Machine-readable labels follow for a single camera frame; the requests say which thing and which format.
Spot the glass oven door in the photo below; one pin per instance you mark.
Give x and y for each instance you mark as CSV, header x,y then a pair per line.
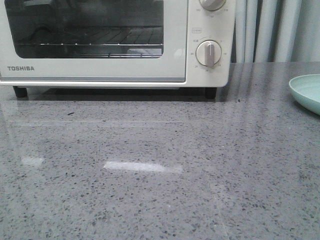
x,y
20,18

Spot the black right oven foot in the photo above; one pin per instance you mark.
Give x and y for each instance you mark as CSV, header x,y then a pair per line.
x,y
210,93

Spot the black oven foot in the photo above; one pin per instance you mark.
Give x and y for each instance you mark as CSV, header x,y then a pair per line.
x,y
20,92
210,93

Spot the white Toshiba toaster oven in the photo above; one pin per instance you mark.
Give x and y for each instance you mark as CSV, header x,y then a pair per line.
x,y
202,25

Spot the upper beige oven knob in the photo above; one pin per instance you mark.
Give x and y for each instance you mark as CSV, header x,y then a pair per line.
x,y
212,5

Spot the black left oven foot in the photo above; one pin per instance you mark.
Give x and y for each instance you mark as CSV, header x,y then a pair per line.
x,y
20,92

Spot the lower beige timer knob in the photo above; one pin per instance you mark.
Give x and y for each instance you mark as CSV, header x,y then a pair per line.
x,y
208,53

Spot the pale grey curtain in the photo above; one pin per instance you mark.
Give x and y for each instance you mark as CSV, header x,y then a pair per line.
x,y
276,31

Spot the mint green plate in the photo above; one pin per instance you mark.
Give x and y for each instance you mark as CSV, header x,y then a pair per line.
x,y
305,89

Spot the metal wire oven rack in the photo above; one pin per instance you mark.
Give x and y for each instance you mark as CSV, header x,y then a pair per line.
x,y
93,43

